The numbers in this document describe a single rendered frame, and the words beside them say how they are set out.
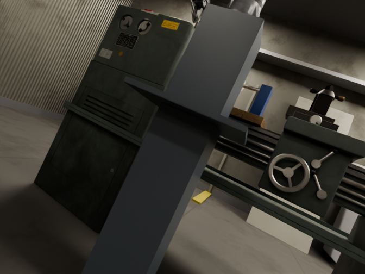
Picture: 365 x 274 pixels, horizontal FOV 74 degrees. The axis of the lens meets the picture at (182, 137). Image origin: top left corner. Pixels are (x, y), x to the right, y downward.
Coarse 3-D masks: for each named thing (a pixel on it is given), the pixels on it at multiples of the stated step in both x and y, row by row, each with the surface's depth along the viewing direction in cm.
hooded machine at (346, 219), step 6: (342, 210) 345; (348, 210) 326; (342, 216) 336; (348, 216) 318; (354, 216) 302; (336, 222) 346; (342, 222) 328; (348, 222) 311; (354, 222) 295; (342, 228) 320; (348, 228) 303; (324, 246) 350; (330, 252) 322; (336, 252) 306; (330, 258) 326; (336, 258) 299
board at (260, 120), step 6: (234, 108) 122; (234, 114) 121; (240, 114) 120; (246, 114) 119; (252, 114) 118; (246, 120) 120; (252, 120) 118; (258, 120) 116; (264, 120) 119; (264, 126) 127
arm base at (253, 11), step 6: (234, 0) 84; (240, 0) 83; (246, 0) 83; (252, 0) 83; (258, 0) 84; (228, 6) 86; (234, 6) 82; (240, 6) 82; (246, 6) 82; (252, 6) 83; (258, 6) 84; (246, 12) 81; (252, 12) 84; (258, 12) 85
